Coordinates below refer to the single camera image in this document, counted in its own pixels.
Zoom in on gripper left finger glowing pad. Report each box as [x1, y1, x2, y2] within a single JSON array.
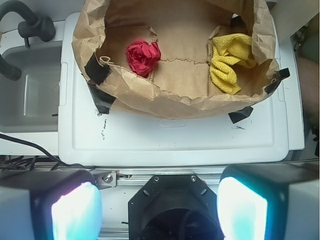
[[0, 170, 103, 240]]

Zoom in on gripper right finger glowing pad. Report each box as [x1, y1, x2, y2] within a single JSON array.
[[217, 163, 320, 240]]

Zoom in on yellow microfiber cloth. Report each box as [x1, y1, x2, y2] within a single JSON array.
[[209, 33, 257, 95]]

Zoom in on white plastic tray lid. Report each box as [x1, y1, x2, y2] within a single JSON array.
[[58, 13, 289, 168]]

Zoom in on black tape right lower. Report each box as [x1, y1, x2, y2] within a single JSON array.
[[228, 106, 254, 124]]

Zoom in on black tape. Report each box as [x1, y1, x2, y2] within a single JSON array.
[[228, 106, 254, 124], [87, 83, 116, 115], [84, 53, 112, 85], [264, 67, 291, 95]]

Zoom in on white toy sink basin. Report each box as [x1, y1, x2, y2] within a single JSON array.
[[0, 21, 65, 155]]

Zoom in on black tape left lower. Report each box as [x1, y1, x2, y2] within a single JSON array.
[[87, 83, 116, 115]]

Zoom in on black tape right upper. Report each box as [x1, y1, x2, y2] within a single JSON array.
[[264, 67, 291, 95]]

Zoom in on black tape left upper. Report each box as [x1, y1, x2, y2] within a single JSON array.
[[84, 53, 112, 85]]

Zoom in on brown paper bag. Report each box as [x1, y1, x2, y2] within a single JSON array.
[[72, 0, 279, 120]]

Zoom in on red crumpled paper ball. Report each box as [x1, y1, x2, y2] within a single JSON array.
[[125, 38, 161, 77]]

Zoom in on dark grey faucet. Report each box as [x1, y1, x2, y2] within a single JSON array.
[[0, 0, 56, 81]]

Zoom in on black cable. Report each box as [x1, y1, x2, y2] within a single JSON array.
[[0, 133, 91, 172]]

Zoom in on aluminium rail with bracket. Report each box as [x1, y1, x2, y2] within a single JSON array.
[[89, 165, 226, 190]]

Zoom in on black octagonal mount plate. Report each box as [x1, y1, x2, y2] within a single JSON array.
[[128, 174, 225, 240]]

